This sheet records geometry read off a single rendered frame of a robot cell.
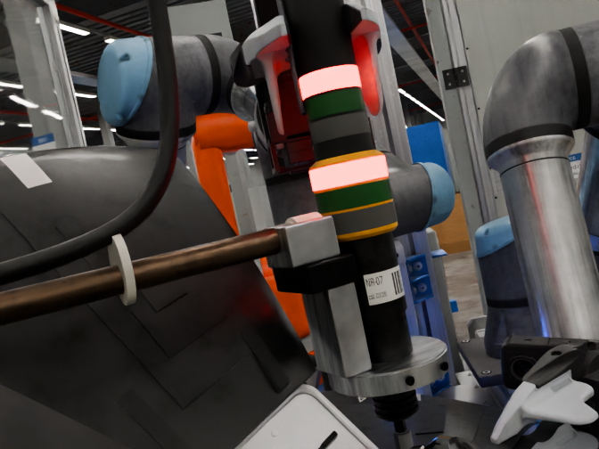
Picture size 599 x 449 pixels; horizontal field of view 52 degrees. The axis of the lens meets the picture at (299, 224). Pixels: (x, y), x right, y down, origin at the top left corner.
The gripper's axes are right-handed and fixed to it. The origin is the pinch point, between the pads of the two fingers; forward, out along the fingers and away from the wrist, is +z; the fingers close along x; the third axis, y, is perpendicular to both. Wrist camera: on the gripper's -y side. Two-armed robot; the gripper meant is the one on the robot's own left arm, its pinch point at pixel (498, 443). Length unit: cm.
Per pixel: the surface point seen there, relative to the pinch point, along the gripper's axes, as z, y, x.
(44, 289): 28.1, 1.6, -19.7
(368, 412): 2.1, -12.8, 0.9
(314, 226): 15.0, 3.0, -19.6
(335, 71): 11.7, 2.3, -27.4
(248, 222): -483, -990, 130
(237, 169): -485, -1000, 31
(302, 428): 18.0, 3.8, -9.8
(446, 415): -1.5, -6.8, 0.7
